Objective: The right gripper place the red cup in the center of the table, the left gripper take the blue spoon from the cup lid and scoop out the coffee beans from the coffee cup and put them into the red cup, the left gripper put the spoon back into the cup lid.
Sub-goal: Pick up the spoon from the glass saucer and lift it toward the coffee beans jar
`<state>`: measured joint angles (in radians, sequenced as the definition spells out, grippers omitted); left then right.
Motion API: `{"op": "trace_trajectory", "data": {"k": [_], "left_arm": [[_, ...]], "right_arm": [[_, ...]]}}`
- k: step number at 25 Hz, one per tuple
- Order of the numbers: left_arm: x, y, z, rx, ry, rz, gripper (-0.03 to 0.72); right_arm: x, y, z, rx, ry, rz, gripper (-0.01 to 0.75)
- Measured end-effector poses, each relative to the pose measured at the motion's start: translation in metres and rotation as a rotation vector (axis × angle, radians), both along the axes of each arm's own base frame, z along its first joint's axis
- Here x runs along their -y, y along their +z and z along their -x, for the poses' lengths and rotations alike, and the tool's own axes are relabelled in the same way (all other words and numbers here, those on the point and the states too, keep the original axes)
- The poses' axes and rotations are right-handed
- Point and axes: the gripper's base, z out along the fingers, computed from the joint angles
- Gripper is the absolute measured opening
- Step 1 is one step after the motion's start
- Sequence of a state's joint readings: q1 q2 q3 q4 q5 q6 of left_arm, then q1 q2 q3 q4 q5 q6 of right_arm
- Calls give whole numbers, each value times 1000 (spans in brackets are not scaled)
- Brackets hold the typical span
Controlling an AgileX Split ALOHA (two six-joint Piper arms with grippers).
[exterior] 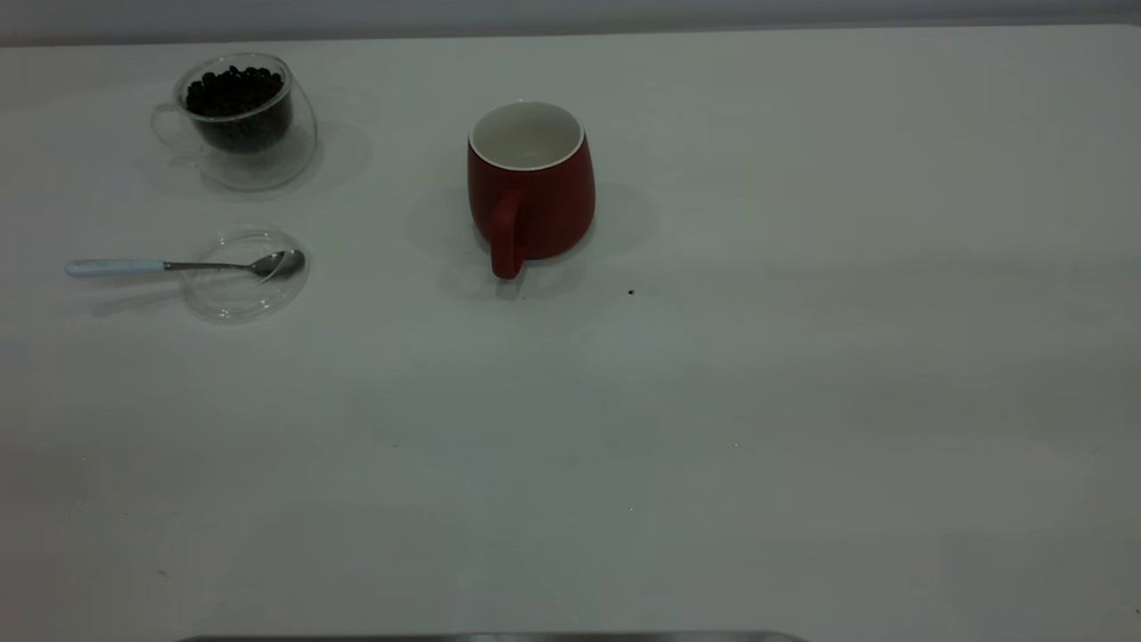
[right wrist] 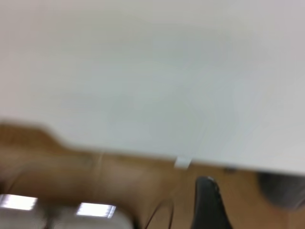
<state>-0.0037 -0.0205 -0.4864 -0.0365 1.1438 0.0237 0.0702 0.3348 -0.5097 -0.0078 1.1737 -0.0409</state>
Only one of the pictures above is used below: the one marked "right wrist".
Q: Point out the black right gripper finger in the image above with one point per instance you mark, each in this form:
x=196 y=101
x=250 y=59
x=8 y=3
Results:
x=209 y=207

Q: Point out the white tape tab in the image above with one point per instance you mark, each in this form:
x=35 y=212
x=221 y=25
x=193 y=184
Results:
x=182 y=162

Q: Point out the dark round object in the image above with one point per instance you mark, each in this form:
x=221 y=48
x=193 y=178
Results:
x=281 y=190

